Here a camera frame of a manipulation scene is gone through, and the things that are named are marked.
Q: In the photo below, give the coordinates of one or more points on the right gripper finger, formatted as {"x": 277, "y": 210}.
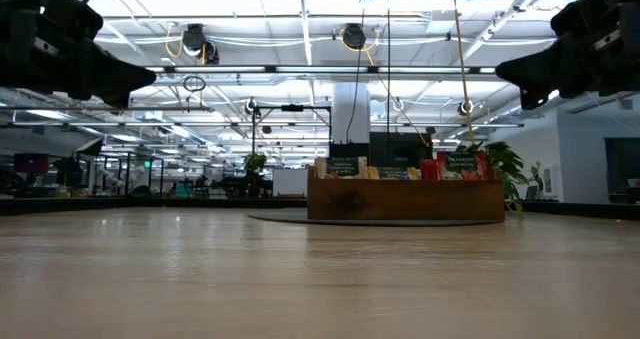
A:
{"x": 532, "y": 99}
{"x": 545, "y": 69}

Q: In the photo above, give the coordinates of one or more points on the green room plant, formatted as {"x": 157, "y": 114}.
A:
{"x": 255, "y": 164}

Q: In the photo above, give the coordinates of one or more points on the black background rig frame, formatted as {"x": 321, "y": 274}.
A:
{"x": 292, "y": 107}

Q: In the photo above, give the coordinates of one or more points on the black computer case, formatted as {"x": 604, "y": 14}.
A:
{"x": 400, "y": 149}

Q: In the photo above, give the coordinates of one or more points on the black computer monitor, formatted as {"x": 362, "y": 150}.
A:
{"x": 31, "y": 162}

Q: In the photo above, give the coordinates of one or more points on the wooden three-compartment tray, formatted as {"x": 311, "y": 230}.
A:
{"x": 405, "y": 201}

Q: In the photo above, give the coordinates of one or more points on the red strawberry tea packet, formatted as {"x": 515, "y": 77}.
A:
{"x": 430, "y": 170}
{"x": 462, "y": 165}

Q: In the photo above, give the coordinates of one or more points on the green potted artificial plant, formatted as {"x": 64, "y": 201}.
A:
{"x": 505, "y": 164}

